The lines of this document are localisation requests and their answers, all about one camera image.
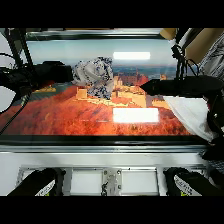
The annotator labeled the white blue patterned garment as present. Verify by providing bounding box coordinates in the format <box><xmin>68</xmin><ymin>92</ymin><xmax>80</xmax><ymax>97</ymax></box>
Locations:
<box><xmin>71</xmin><ymin>56</ymin><xmax>115</xmax><ymax>101</ymax></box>

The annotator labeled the black cable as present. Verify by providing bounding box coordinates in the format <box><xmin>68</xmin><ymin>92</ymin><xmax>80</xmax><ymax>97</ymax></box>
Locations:
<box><xmin>170</xmin><ymin>43</ymin><xmax>200</xmax><ymax>82</ymax></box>
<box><xmin>0</xmin><ymin>93</ymin><xmax>32</xmax><ymax>135</ymax></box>

